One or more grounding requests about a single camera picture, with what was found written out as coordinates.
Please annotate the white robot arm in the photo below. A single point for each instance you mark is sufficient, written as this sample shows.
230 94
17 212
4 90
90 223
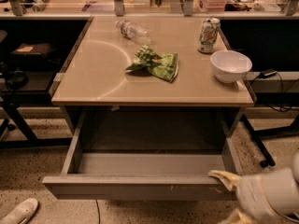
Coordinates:
296 168

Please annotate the black desk leg right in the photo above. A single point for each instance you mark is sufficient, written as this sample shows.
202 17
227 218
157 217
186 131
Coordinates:
256 136

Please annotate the white bowl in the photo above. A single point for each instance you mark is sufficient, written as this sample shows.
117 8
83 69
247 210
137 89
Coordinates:
229 66

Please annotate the green white soda can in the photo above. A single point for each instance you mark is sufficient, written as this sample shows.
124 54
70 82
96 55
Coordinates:
208 35

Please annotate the black power adapter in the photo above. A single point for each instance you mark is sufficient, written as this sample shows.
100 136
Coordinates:
267 73

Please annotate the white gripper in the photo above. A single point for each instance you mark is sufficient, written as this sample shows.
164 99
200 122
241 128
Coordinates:
250 192

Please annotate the clear plastic water bottle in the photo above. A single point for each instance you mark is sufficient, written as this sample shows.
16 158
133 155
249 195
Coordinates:
134 31

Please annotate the green chip bag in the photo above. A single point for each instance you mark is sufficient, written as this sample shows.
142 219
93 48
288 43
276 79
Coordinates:
163 66

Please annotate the white shoe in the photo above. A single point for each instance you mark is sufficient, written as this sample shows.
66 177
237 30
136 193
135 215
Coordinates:
22 213

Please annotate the black headphones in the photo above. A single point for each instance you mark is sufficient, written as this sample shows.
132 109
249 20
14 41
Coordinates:
15 79

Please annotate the black desk frame left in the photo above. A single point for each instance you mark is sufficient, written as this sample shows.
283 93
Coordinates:
31 140

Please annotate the grey drawer cabinet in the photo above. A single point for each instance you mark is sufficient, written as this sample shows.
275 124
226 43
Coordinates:
96 77

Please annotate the grey top drawer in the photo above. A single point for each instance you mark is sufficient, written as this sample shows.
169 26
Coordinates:
149 154

